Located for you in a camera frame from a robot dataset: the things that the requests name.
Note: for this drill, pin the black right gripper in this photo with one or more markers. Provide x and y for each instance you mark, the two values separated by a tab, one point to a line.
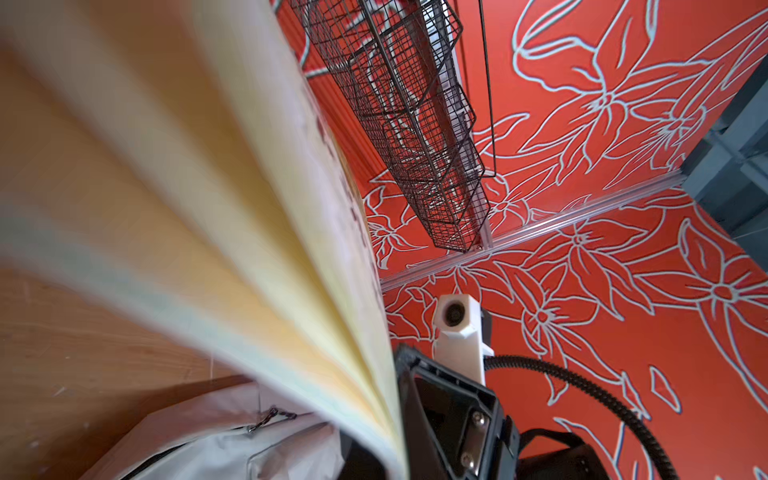
454	428

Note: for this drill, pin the white canvas backpack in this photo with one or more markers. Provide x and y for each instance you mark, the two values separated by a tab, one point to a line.
248	431

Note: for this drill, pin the green China history book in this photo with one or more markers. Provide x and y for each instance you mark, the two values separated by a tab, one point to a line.
169	160

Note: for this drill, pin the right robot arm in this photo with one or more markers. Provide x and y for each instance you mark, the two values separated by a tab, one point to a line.
548	423

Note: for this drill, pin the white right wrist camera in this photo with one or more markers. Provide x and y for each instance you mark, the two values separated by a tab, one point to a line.
463	339

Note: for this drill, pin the black wire wall basket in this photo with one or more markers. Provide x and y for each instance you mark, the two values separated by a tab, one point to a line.
393	62

